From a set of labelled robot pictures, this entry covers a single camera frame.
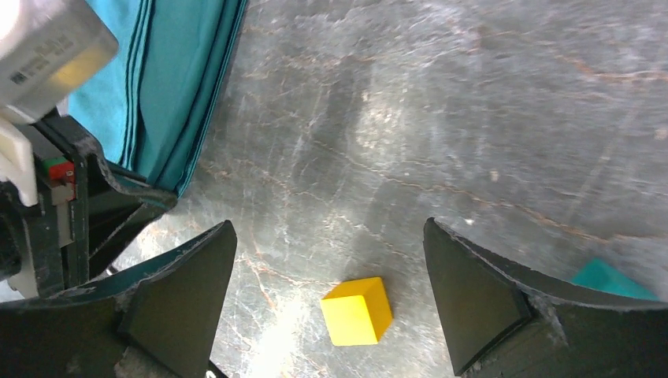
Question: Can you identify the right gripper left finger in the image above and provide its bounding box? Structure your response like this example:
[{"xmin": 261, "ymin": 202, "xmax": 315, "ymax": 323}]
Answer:
[{"xmin": 1, "ymin": 220, "xmax": 237, "ymax": 377}]

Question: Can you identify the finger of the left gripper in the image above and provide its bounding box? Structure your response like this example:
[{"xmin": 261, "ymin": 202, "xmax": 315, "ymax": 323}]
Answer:
[{"xmin": 86, "ymin": 154, "xmax": 177, "ymax": 278}]

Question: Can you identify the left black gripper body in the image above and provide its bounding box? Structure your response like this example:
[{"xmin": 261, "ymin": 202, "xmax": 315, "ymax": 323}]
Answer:
[{"xmin": 1, "ymin": 112, "xmax": 89, "ymax": 298}]

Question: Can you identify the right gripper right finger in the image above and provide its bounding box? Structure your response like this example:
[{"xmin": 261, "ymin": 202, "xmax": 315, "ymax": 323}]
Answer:
[{"xmin": 423, "ymin": 218, "xmax": 667, "ymax": 377}]

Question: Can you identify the teal cloth napkin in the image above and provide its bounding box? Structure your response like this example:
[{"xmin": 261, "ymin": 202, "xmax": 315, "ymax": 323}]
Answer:
[{"xmin": 69, "ymin": 0, "xmax": 246, "ymax": 195}]

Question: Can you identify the teal small cube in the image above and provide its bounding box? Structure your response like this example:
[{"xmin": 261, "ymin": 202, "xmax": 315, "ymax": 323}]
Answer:
[{"xmin": 570, "ymin": 258, "xmax": 659, "ymax": 301}]

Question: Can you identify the yellow small cube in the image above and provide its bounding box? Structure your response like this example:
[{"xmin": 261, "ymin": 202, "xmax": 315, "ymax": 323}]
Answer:
[{"xmin": 320, "ymin": 276, "xmax": 393, "ymax": 347}]

